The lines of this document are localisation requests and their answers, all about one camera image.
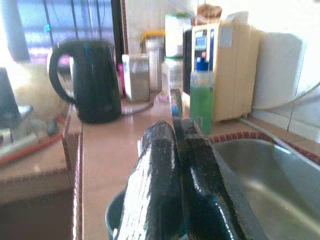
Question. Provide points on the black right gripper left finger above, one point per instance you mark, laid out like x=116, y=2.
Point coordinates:
x=155, y=175

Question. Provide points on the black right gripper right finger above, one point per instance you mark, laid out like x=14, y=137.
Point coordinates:
x=205, y=187

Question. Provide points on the steel sink basin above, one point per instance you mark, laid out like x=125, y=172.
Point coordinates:
x=275, y=180

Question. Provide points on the green dish soap bottle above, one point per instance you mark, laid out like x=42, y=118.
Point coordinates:
x=201, y=100

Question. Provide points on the silver metal canister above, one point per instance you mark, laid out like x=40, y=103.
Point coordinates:
x=138, y=80

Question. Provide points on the pink packet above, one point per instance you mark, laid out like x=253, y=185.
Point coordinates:
x=121, y=77

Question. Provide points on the black electric kettle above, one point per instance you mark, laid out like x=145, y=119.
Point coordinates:
x=97, y=82

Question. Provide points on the beige water purifier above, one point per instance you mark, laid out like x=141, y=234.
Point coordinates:
x=235, y=75

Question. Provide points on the clear container yellow lid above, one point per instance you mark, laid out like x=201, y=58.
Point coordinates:
x=156, y=57

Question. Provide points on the cream round container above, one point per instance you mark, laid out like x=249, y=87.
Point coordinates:
x=35, y=92

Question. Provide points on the brown woven basket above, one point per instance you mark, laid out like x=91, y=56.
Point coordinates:
x=209, y=12

